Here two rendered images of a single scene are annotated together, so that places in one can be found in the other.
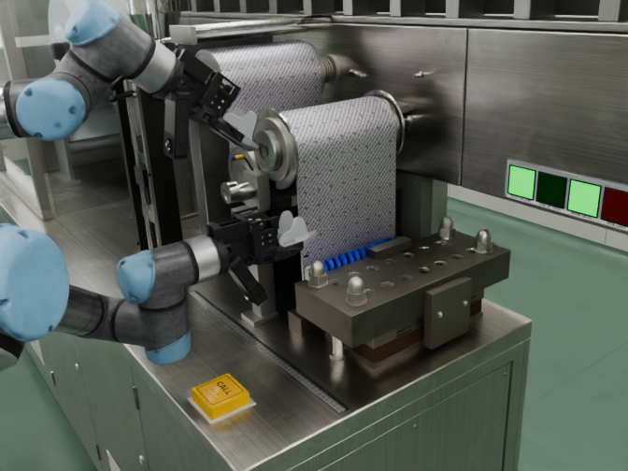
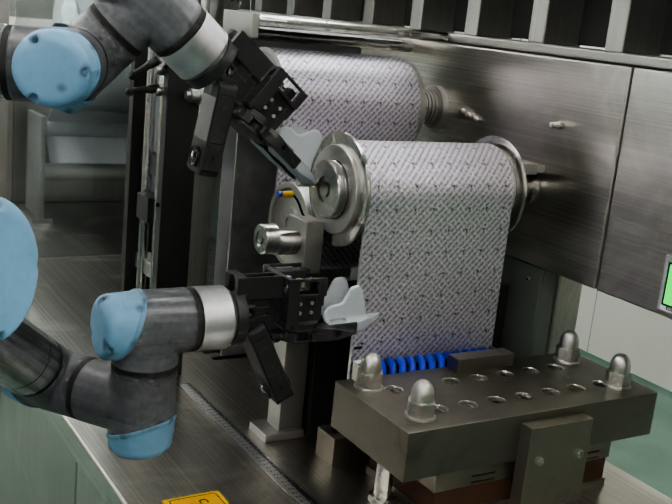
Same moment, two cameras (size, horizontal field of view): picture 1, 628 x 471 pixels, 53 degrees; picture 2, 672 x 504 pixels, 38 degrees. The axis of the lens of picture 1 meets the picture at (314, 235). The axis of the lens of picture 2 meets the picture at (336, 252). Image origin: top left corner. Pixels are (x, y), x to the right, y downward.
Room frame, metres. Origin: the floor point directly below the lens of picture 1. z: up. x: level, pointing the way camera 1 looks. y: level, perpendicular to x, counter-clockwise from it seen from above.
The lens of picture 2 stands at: (-0.11, -0.01, 1.47)
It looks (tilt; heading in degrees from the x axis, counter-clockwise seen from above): 14 degrees down; 3
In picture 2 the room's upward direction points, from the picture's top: 6 degrees clockwise
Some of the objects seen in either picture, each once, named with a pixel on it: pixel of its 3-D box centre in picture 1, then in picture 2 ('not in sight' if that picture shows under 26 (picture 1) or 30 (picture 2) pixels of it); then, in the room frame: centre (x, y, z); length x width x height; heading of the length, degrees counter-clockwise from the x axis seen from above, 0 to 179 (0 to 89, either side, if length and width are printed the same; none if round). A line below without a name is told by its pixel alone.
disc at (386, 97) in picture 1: (378, 126); (490, 188); (1.26, -0.14, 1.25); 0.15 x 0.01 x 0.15; 35
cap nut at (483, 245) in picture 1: (483, 239); (619, 369); (1.12, -0.33, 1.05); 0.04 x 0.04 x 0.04
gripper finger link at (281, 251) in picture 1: (279, 249); (322, 328); (1.02, 0.06, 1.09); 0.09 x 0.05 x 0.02; 124
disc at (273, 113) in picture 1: (274, 149); (338, 189); (1.12, 0.06, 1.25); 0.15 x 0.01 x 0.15; 35
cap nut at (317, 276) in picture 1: (317, 272); (370, 369); (1.01, 0.00, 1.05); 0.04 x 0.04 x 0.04
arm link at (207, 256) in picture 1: (200, 258); (209, 316); (0.96, 0.19, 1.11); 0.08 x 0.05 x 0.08; 35
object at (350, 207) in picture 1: (349, 212); (430, 298); (1.14, -0.07, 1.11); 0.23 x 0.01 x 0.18; 125
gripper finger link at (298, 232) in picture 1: (299, 231); (354, 307); (1.05, 0.03, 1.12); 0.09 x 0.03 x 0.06; 124
